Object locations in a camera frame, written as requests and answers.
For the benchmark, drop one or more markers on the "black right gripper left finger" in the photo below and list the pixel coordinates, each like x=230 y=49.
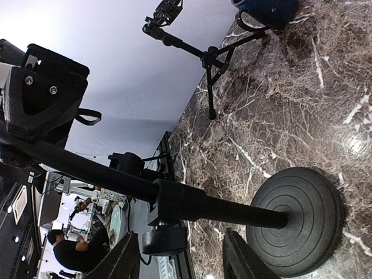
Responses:
x=122 y=262

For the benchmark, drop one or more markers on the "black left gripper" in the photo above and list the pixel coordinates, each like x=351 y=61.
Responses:
x=42 y=94

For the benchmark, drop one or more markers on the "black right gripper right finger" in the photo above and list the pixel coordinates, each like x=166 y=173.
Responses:
x=240 y=261

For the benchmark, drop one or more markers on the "black stand holding purple microphone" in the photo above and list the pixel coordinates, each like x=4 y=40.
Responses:
x=293 y=224

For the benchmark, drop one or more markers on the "black tripod shock-mount stand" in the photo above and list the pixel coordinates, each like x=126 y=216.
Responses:
x=215 y=61

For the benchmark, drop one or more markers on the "person in black shirt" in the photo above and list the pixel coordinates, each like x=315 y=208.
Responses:
x=79 y=255

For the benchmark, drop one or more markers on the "dark blue cup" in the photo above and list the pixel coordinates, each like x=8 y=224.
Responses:
x=273 y=14

